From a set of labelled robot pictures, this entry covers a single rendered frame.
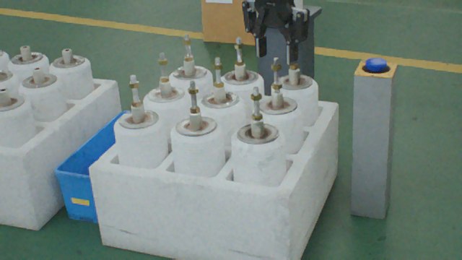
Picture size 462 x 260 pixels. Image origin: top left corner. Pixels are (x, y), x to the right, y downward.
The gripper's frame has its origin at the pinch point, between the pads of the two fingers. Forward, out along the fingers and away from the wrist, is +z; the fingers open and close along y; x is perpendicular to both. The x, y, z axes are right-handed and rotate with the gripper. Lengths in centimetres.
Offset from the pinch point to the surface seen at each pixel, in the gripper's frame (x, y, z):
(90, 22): -63, 148, 36
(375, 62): -12.2, -13.6, 2.9
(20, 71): 17, 64, 12
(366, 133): -9.5, -13.9, 16.6
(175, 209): 23.3, 6.0, 24.1
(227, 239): 19.7, -3.3, 28.7
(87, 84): 8, 51, 16
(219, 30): -73, 84, 31
